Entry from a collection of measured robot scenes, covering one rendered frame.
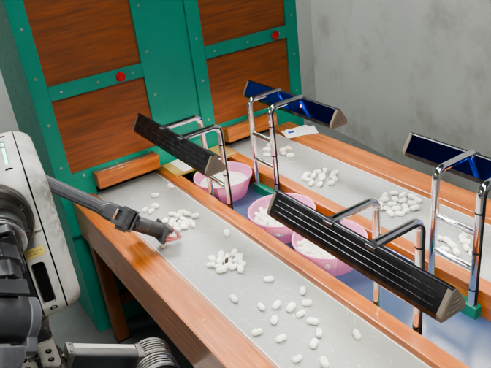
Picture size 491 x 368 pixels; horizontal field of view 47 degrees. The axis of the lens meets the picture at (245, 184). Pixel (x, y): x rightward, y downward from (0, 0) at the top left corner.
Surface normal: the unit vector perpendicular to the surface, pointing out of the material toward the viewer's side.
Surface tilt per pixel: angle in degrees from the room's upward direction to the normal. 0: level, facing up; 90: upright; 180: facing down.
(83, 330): 0
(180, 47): 90
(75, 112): 90
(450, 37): 90
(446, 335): 0
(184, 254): 0
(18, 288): 39
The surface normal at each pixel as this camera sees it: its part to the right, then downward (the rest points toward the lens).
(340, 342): -0.11, -0.88
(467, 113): -0.90, 0.29
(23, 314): 0.68, -0.36
